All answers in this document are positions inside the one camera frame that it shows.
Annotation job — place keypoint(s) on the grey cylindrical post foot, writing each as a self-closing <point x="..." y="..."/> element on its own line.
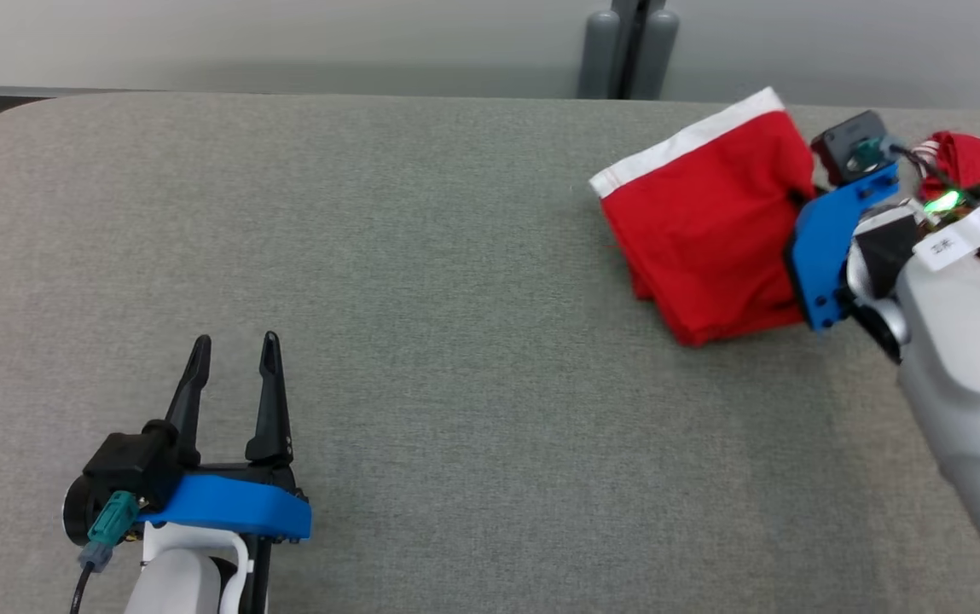
<point x="658" y="55"/>
<point x="599" y="55"/>

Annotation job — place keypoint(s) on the red shorts with white trim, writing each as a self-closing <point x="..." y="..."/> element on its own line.
<point x="711" y="230"/>

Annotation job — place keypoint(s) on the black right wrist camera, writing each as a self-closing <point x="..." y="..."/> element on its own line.
<point x="846" y="145"/>

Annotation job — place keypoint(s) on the grey partition post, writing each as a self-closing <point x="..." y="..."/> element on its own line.
<point x="639" y="43"/>

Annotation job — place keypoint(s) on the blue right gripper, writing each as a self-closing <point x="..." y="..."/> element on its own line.
<point x="822" y="256"/>

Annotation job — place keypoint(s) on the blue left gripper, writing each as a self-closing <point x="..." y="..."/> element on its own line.
<point x="234" y="503"/>

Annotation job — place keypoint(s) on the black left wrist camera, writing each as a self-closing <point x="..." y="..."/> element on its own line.
<point x="131" y="465"/>

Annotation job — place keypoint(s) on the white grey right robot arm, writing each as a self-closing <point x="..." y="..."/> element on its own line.
<point x="967" y="384"/>

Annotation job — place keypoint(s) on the grey partition base rail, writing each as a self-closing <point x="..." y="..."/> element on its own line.
<point x="29" y="90"/>

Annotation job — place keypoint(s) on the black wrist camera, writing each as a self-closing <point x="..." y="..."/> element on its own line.
<point x="846" y="145"/>
<point x="131" y="465"/>

